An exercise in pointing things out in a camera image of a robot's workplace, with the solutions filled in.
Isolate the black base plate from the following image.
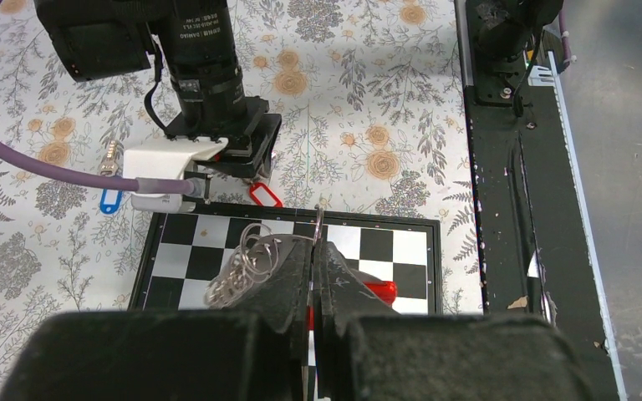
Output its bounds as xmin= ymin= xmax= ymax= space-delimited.
xmin=455 ymin=1 xmax=626 ymax=400

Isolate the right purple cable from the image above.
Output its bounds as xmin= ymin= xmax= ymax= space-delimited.
xmin=0 ymin=0 xmax=211 ymax=197

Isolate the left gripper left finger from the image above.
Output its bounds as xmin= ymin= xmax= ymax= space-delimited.
xmin=243 ymin=240 xmax=313 ymax=335

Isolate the silver key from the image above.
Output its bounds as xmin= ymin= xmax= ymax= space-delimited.
xmin=99 ymin=140 xmax=121 ymax=177

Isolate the red key tag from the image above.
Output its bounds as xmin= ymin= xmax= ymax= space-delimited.
xmin=248 ymin=182 xmax=283 ymax=208

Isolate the black white chessboard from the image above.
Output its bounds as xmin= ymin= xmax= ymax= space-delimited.
xmin=129 ymin=204 xmax=441 ymax=315

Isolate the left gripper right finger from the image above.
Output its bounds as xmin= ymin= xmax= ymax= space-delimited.
xmin=313 ymin=241 xmax=397 ymax=332

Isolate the keyring with red fob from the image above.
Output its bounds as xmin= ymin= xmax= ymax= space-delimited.
xmin=203 ymin=210 xmax=394 ymax=331

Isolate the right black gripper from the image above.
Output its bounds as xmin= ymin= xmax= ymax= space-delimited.
xmin=165 ymin=97 xmax=282 ymax=180

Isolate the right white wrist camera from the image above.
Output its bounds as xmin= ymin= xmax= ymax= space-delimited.
xmin=122 ymin=137 xmax=228 ymax=214

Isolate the blue key tag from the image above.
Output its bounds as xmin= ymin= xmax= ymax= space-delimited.
xmin=99 ymin=189 xmax=123 ymax=215

